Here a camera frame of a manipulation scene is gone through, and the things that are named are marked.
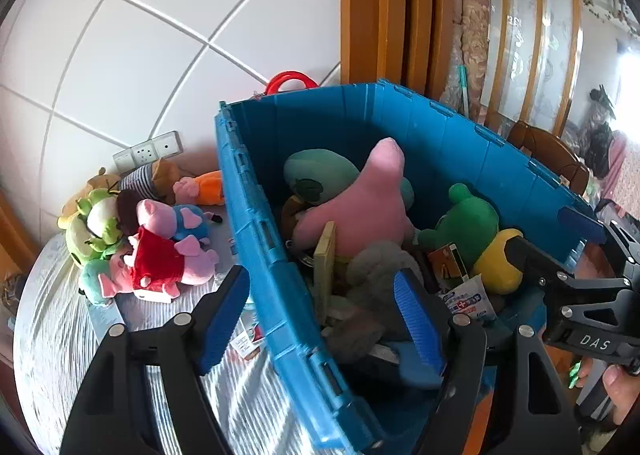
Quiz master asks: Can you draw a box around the teal mop handle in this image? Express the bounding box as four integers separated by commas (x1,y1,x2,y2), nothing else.
457,66,471,116

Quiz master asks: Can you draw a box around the small orange box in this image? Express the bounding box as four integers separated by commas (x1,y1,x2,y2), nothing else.
427,242,468,291

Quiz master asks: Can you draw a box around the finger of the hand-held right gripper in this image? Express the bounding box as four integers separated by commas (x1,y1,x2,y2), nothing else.
557,206,640,276
502,233,635,309

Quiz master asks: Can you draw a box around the frosted glass sliding door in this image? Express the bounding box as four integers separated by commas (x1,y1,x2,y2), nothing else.
470,0,586,136

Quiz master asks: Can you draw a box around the green frog plush toy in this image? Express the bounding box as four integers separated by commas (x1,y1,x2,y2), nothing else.
417,184,525,295

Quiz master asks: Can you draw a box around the small card packet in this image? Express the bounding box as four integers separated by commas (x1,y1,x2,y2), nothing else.
230,305,268,361

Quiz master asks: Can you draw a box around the yellow brown plush toy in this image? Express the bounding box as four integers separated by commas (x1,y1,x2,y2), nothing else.
85,168,123,193

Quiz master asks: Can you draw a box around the blue plastic crate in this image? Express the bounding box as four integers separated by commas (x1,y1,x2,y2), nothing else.
215,79,608,455

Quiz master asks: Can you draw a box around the wooden door frame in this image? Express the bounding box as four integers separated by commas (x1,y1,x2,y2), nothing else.
339,0,456,101

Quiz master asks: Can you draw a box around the rolled patterned carpet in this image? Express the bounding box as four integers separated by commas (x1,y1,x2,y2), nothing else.
452,0,493,116

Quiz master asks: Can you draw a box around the pink pig plush blue dress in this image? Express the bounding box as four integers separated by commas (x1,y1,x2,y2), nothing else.
136,198,223,242

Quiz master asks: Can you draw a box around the pink starfish plush toy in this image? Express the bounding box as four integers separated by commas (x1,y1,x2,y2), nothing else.
291,136,416,258

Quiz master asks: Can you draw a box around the dark brown plush toy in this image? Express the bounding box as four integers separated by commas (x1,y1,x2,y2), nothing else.
116,190,146,236

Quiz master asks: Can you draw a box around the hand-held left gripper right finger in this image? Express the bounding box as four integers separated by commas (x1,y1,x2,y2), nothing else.
392,269,583,455

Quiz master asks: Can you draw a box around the mint green plush toy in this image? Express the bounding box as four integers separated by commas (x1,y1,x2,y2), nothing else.
80,260,118,306

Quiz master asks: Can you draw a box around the white wall socket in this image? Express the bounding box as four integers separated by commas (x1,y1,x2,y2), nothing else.
112,131,182,171

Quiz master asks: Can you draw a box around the grey plush toy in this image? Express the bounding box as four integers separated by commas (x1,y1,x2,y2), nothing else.
325,241,426,363

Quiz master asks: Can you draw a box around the teal round-headed plush toy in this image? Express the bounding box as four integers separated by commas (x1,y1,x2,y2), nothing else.
283,148,416,212

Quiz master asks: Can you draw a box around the red plastic handle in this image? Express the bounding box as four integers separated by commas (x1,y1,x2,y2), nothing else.
264,71,317,95

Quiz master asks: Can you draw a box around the wooden picture frame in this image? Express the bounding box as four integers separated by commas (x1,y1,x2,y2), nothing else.
314,221,337,326

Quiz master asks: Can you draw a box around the wooden chair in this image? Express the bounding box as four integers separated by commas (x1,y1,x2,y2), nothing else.
507,120,591,196

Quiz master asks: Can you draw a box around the white tissue packet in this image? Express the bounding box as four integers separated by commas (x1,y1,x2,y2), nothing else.
439,274,496,325

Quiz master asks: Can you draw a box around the white striped desktop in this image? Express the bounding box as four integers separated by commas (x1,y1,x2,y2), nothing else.
12,145,326,455

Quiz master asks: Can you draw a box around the person's right hand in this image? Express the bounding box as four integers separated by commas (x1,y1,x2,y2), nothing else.
602,365,640,427

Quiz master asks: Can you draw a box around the pink pig plush orange dress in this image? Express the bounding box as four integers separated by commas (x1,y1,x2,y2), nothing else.
172,170,226,207

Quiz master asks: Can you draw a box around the striped plush doll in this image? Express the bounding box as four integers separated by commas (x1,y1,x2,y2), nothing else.
120,159,181,201

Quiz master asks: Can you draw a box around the pink pig plush red dress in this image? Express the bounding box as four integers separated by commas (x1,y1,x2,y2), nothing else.
97,227,183,303

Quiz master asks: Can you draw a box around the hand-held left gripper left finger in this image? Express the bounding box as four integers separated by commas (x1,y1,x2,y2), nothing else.
59,265,251,455

